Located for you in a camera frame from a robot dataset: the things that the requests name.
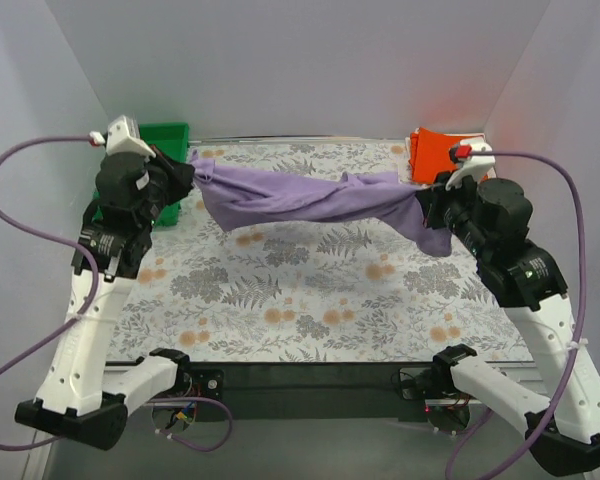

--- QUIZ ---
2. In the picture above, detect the purple t shirt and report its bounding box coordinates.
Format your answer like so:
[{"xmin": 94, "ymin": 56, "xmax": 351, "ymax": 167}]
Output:
[{"xmin": 189, "ymin": 154, "xmax": 452, "ymax": 257}]

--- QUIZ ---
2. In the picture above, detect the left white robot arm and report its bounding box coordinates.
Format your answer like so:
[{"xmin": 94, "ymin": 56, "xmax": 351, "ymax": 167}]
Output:
[{"xmin": 15, "ymin": 146, "xmax": 194, "ymax": 450}]

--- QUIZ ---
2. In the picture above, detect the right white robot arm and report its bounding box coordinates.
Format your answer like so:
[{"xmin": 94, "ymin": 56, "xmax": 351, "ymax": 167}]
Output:
[{"xmin": 416, "ymin": 177, "xmax": 600, "ymax": 477}]

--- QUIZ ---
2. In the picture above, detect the green plastic tray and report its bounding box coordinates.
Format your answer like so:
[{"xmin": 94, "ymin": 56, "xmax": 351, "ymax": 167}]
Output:
[{"xmin": 89, "ymin": 121, "xmax": 191, "ymax": 231}]

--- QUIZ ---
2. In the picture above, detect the folded orange t shirt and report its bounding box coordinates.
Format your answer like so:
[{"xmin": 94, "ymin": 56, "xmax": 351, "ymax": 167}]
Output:
[{"xmin": 409, "ymin": 145, "xmax": 456, "ymax": 185}]

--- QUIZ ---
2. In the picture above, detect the folded white t shirt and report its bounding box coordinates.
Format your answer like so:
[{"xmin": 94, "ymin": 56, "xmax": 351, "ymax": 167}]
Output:
[{"xmin": 405, "ymin": 129, "xmax": 485, "ymax": 150}]

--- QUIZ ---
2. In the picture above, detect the floral patterned table mat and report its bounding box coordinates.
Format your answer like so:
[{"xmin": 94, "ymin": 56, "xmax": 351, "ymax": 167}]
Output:
[{"xmin": 99, "ymin": 141, "xmax": 541, "ymax": 364}]

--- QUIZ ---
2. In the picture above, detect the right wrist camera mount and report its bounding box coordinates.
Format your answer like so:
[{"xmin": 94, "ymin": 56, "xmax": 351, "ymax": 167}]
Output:
[{"xmin": 445, "ymin": 139, "xmax": 496, "ymax": 191}]

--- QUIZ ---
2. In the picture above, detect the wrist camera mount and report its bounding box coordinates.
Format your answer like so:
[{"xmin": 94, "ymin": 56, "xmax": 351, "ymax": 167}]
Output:
[
  {"xmin": 89, "ymin": 115, "xmax": 156, "ymax": 158},
  {"xmin": 445, "ymin": 139, "xmax": 496, "ymax": 191}
]

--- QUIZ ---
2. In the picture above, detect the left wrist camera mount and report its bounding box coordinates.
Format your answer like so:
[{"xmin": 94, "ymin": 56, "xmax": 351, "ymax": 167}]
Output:
[{"xmin": 89, "ymin": 115, "xmax": 156, "ymax": 158}]

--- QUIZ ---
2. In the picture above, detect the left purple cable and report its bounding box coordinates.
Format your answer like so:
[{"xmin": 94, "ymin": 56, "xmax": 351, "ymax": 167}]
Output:
[{"xmin": 0, "ymin": 135, "xmax": 234, "ymax": 454}]

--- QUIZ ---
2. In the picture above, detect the purple cable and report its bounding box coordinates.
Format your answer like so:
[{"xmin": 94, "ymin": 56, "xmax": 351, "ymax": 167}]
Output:
[
  {"xmin": 444, "ymin": 149, "xmax": 591, "ymax": 480},
  {"xmin": 0, "ymin": 135, "xmax": 234, "ymax": 454}
]

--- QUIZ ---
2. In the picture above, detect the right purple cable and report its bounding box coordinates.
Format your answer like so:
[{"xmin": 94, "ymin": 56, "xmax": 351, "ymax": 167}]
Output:
[{"xmin": 444, "ymin": 149, "xmax": 591, "ymax": 480}]

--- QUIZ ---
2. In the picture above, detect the aluminium frame rail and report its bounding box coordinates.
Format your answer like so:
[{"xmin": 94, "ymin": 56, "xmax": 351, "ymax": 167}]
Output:
[{"xmin": 20, "ymin": 361, "xmax": 600, "ymax": 480}]

